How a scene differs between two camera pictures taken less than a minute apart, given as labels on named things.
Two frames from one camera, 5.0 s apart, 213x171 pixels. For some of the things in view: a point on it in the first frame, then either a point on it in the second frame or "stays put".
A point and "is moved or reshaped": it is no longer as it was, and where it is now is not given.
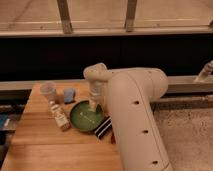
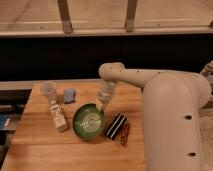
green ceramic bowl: (83, 118) is moved or reshaped
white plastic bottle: (60, 116) stays put
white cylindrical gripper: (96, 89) → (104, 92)
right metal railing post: (132, 6) stays put
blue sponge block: (69, 95) stays put
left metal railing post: (65, 16) stays put
